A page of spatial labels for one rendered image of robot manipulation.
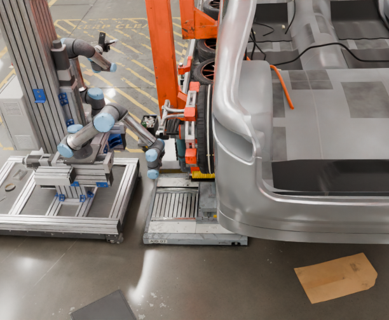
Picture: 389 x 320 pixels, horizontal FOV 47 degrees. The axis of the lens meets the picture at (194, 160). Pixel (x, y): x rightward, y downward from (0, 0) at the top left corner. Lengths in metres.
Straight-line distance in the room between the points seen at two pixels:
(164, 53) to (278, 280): 1.91
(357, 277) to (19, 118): 2.70
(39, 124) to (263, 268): 1.98
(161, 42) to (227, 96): 1.41
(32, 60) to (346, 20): 3.42
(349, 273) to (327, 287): 0.22
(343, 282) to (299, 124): 1.19
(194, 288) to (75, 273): 0.93
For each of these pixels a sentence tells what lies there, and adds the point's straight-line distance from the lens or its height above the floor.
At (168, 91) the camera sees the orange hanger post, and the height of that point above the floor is 0.93.
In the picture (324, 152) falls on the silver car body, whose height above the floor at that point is 0.92.
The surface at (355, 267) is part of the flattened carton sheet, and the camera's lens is 3.59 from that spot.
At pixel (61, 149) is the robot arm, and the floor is 1.00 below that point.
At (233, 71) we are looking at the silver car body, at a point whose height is 1.69.
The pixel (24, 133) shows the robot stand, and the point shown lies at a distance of 3.53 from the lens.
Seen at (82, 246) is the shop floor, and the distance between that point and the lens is 3.80.
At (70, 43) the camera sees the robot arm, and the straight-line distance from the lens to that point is 3.46.
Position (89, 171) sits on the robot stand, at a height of 0.70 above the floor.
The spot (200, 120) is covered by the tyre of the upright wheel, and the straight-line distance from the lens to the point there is 3.01.
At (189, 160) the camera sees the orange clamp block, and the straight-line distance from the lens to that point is 3.05.
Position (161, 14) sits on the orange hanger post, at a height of 1.57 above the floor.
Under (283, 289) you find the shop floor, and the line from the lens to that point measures 3.39.
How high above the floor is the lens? 2.77
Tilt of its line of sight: 39 degrees down
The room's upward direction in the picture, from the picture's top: 5 degrees counter-clockwise
